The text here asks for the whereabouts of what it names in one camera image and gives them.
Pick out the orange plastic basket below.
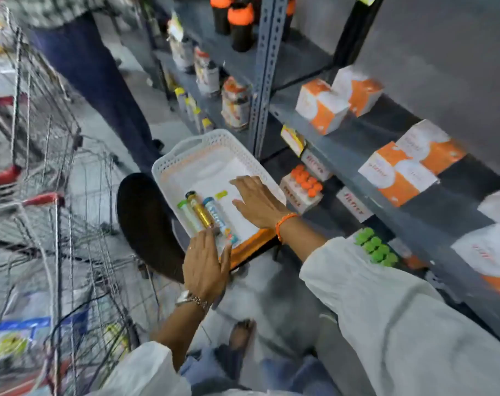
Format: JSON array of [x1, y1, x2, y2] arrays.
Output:
[[229, 228, 279, 271]]

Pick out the large white orange box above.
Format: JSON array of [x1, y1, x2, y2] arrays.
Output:
[[451, 223, 500, 301], [477, 185, 500, 228]]

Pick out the white paper sheet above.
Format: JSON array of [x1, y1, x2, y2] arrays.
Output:
[[167, 157, 262, 244]]

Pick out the person's right hand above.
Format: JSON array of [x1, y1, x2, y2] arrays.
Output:
[[230, 176, 292, 230]]

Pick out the yellow white shelf label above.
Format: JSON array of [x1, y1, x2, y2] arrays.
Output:
[[281, 125, 307, 157]]

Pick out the green cap tablet tube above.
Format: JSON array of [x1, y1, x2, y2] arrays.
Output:
[[177, 200, 205, 235]]

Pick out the white long sleeve top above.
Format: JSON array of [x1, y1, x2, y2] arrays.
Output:
[[88, 236, 500, 396]]

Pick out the cluster of green cap tubes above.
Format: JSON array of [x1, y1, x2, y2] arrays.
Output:
[[354, 227, 399, 268]]

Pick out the blue jeans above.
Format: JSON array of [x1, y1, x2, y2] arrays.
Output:
[[179, 344, 343, 396]]

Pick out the metal wire shopping cart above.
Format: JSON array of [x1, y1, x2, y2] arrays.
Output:
[[0, 6, 85, 190], [0, 148, 162, 396]]

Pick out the blue yellow packet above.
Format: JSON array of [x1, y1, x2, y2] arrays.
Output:
[[0, 317, 53, 361]]

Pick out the box of orange cap tubes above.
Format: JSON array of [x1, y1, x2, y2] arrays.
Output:
[[280, 164, 324, 214]]

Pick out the black orange shaker bottle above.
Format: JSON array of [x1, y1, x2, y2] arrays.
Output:
[[282, 0, 297, 42], [228, 2, 256, 53], [210, 0, 234, 36]]

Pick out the person's right forearm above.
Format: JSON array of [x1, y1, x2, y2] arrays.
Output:
[[277, 214, 330, 263]]

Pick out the person's left hand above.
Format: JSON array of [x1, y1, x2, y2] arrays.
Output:
[[183, 229, 233, 303]]

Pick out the person's sandalled foot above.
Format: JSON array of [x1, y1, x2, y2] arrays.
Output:
[[229, 319, 257, 353]]

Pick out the gold tablet tube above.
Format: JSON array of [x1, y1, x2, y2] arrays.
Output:
[[185, 191, 216, 230]]

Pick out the person's left forearm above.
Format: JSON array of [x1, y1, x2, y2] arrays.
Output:
[[150, 300, 210, 372]]

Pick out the orange thread bracelet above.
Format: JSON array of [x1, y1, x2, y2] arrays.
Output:
[[275, 213, 300, 244]]

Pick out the white plastic basket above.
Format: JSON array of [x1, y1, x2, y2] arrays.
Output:
[[152, 129, 287, 269]]

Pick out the silver wrist bracelet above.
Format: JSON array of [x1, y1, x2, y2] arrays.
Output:
[[175, 291, 211, 312]]

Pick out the grey metal shelf rack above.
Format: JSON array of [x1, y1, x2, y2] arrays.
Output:
[[122, 0, 500, 352]]

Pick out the blue tablet tube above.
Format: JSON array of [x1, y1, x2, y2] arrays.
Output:
[[203, 197, 239, 245]]

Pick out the clear jar with orange label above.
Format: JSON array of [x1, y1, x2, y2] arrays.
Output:
[[167, 14, 195, 73], [194, 47, 221, 98], [221, 76, 251, 131]]

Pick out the black round stool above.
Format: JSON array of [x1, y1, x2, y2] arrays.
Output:
[[116, 173, 186, 284]]

